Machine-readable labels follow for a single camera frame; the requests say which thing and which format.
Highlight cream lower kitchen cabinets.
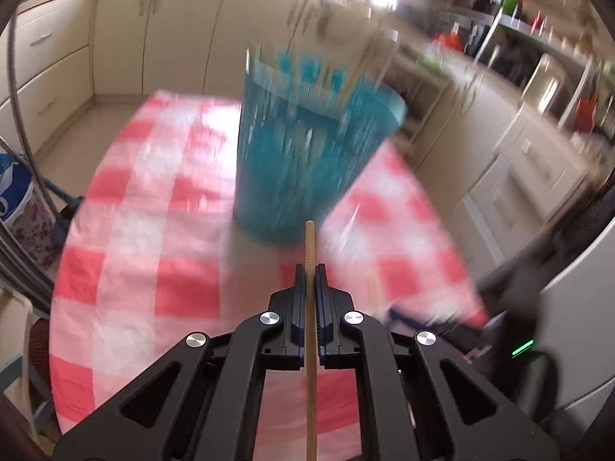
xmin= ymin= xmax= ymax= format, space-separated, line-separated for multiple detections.
xmin=0 ymin=0 xmax=597 ymax=270

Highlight red white checkered tablecloth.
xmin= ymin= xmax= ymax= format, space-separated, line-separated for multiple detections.
xmin=44 ymin=94 xmax=487 ymax=431

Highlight teal perforated utensil holder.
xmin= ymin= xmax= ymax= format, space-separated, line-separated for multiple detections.
xmin=233 ymin=46 xmax=407 ymax=244

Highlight floral patterned waste bin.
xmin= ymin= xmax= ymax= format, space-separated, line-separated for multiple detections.
xmin=5 ymin=187 xmax=60 ymax=270

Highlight blue white plastic bag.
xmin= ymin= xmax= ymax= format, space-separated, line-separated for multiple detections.
xmin=0 ymin=153 xmax=32 ymax=221

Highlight blue mop with metal handle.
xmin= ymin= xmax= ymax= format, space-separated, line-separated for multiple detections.
xmin=0 ymin=8 xmax=86 ymax=251

